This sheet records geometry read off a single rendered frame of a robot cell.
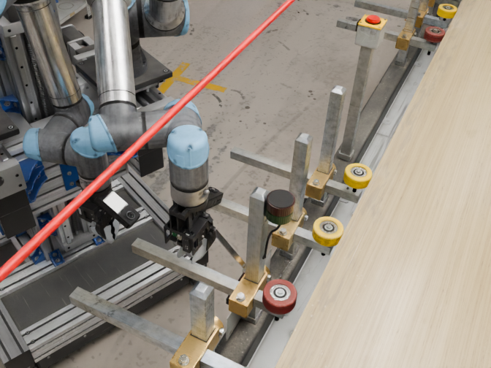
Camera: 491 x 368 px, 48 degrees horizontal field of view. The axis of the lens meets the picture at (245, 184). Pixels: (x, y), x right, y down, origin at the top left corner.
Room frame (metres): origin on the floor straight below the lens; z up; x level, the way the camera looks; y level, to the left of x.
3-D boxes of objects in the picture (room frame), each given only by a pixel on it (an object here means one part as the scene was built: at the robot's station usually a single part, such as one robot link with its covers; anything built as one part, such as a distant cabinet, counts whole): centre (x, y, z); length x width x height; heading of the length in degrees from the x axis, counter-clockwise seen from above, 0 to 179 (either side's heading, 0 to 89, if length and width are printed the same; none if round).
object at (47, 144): (1.03, 0.46, 1.13); 0.11 x 0.11 x 0.08; 80
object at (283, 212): (0.84, -0.08, 1.15); 0.06 x 0.06 x 0.02
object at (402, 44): (2.20, -0.66, 0.84); 0.13 x 0.06 x 0.05; 155
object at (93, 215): (1.00, 0.37, 0.97); 0.09 x 0.08 x 0.12; 65
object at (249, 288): (0.84, -0.03, 0.85); 0.13 x 0.06 x 0.05; 155
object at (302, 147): (1.08, -0.14, 0.90); 0.03 x 0.03 x 0.48; 65
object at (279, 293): (0.79, -0.09, 0.85); 0.08 x 0.08 x 0.11
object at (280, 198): (0.84, -0.07, 1.05); 0.06 x 0.06 x 0.22; 65
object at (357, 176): (1.23, -0.33, 0.85); 0.08 x 0.08 x 0.11
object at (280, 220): (0.84, -0.08, 1.12); 0.06 x 0.06 x 0.02
